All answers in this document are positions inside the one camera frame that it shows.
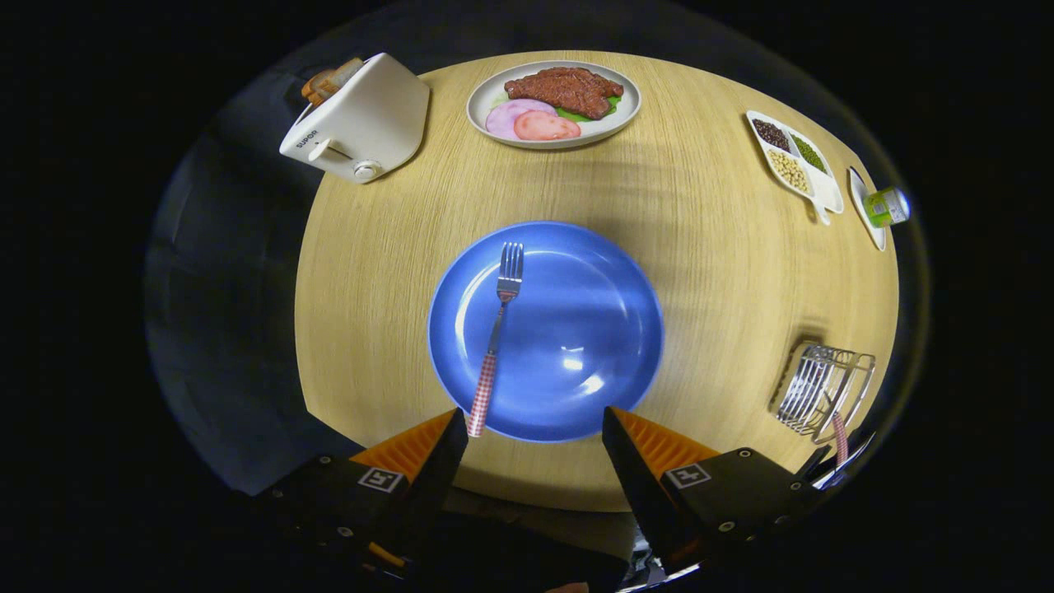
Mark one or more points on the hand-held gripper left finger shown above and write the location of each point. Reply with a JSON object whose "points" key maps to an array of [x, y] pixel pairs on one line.
{"points": [[428, 486]]}

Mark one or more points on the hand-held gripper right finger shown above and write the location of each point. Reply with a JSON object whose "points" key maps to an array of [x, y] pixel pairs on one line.
{"points": [[638, 486]]}

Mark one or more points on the blue round plate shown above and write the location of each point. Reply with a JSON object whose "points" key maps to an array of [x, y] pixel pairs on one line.
{"points": [[576, 329]]}

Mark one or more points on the white divided dish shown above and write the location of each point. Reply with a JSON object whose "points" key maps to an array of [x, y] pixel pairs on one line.
{"points": [[827, 193]]}

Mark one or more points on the pile of yellow soybeans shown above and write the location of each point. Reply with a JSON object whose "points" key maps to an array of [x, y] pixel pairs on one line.
{"points": [[789, 170]]}

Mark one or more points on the small white dish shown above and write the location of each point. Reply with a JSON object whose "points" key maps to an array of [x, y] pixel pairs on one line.
{"points": [[860, 206]]}

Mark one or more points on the reddish pink ham slice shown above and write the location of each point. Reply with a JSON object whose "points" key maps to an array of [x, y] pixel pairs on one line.
{"points": [[547, 127]]}

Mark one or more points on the pile of green beans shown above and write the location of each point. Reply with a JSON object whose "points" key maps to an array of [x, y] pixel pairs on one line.
{"points": [[809, 153]]}

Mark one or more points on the white toaster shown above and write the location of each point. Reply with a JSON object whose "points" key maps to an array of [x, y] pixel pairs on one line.
{"points": [[370, 115]]}

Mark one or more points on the silver bottle with green label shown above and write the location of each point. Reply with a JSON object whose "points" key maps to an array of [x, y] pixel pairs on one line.
{"points": [[888, 206]]}

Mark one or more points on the pile of dark beans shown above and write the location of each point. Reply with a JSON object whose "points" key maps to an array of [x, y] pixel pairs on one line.
{"points": [[771, 134]]}

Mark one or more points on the pale pink ham slice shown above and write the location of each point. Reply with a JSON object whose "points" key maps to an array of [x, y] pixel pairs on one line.
{"points": [[504, 118]]}

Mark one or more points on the green lettuce leaf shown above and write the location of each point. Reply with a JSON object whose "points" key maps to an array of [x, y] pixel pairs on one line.
{"points": [[612, 104]]}

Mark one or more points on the beige oval food plate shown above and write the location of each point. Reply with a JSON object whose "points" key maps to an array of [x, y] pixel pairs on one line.
{"points": [[486, 95]]}

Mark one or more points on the brown meat steak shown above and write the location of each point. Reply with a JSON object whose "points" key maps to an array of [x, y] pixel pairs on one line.
{"points": [[568, 91]]}

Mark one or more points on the brown toast slice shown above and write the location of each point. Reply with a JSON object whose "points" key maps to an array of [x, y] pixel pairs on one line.
{"points": [[317, 86], [342, 74]]}

